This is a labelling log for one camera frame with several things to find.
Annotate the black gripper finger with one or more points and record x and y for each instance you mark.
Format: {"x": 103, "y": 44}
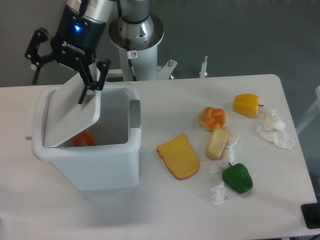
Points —
{"x": 85, "y": 74}
{"x": 40, "y": 35}

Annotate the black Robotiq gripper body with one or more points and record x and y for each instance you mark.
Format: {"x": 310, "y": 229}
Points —
{"x": 76, "y": 39}

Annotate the white trash can lid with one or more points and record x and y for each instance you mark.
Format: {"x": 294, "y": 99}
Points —
{"x": 66, "y": 117}

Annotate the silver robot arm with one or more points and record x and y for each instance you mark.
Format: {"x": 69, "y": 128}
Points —
{"x": 132, "y": 28}

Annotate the white plastic trash can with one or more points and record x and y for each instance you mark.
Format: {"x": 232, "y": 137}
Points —
{"x": 114, "y": 162}

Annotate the orange baguette toy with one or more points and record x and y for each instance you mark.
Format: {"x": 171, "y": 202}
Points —
{"x": 84, "y": 139}

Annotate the yellow toast slice toy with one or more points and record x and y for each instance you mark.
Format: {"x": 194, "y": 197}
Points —
{"x": 179, "y": 157}

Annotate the orange knotted bread roll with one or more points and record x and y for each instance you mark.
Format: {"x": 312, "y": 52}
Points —
{"x": 212, "y": 118}

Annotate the pale rectangular bread loaf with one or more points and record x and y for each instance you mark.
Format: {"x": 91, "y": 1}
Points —
{"x": 216, "y": 143}

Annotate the yellow bell pepper toy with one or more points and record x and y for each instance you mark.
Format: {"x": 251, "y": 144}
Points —
{"x": 247, "y": 104}

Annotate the crumpled tissue under loaf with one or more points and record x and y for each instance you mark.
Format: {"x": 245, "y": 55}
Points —
{"x": 227, "y": 155}

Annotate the small crumpled white tissue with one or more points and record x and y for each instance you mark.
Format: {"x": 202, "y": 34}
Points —
{"x": 218, "y": 194}

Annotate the green bell pepper toy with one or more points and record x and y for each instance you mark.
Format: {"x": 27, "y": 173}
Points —
{"x": 238, "y": 178}

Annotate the large crumpled white tissue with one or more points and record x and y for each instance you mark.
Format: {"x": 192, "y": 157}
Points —
{"x": 273, "y": 129}

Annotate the white furniture edge right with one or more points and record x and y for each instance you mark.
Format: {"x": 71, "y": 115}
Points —
{"x": 310, "y": 113}

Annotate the black device at edge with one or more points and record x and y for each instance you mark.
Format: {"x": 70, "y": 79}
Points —
{"x": 311, "y": 215}

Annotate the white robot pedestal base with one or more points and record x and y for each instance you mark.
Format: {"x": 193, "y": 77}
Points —
{"x": 142, "y": 65}

